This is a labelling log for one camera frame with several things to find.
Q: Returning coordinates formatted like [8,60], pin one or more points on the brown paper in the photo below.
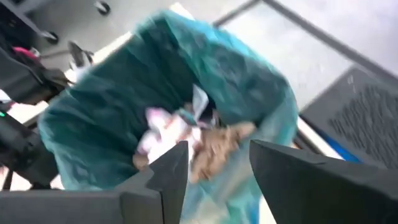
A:
[217,149]

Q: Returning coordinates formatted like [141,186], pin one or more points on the dark grey perforated panel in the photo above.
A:
[357,124]

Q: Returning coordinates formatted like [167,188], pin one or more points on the pink white blue wad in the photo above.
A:
[168,130]

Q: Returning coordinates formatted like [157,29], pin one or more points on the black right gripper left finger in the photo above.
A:
[93,207]

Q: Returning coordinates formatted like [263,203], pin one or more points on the blue plastic bin liner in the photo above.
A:
[102,124]

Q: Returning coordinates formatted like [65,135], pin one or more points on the black office chair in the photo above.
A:
[28,81]

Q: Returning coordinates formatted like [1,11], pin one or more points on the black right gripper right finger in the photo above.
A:
[326,196]

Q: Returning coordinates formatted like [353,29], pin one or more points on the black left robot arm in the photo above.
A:
[21,146]

